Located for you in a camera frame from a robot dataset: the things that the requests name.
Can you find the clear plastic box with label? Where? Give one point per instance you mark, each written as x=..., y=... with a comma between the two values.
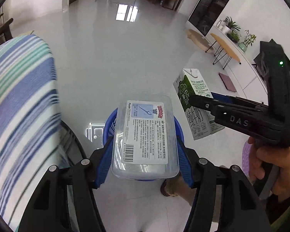
x=145, y=137

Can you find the purple dotted slipper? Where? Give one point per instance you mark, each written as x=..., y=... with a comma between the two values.
x=246, y=159

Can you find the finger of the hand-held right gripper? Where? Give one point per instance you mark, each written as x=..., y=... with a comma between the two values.
x=203, y=102
x=236, y=101

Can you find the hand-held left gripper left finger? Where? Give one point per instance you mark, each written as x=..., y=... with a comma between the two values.
x=104, y=164

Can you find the bamboo plant in green vase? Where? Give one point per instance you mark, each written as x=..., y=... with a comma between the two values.
x=247, y=40

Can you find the small round wooden side table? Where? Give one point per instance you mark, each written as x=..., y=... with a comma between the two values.
x=198, y=37

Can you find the person's foot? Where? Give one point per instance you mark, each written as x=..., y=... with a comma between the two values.
x=176, y=187

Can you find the blue plastic basket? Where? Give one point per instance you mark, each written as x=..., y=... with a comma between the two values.
x=109, y=125

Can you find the oval wooden side table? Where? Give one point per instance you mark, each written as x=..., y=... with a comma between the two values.
x=228, y=47

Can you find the green and white milk carton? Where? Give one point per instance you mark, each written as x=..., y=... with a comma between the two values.
x=183, y=89

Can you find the person's right hand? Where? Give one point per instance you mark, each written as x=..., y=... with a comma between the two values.
x=287, y=164

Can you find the person's olive clothing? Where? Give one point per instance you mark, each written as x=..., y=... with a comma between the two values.
x=287, y=212

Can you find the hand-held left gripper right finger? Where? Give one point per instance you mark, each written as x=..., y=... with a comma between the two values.
x=185, y=166

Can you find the dark green potted plant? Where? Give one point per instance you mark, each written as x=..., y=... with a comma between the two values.
x=234, y=37

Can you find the low white cabinet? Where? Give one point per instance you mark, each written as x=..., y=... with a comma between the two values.
x=246, y=65

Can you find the leafy plant in white pot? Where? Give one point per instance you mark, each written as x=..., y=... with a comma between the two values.
x=229, y=24

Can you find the blue green striped tablecloth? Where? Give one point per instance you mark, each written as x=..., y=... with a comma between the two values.
x=21, y=116

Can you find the dark red floor mat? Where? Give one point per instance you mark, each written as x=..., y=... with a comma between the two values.
x=227, y=82

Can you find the wooden armchair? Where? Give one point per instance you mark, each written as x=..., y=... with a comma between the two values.
x=0, y=29

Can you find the black glass cabinet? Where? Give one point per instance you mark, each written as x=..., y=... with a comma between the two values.
x=207, y=2

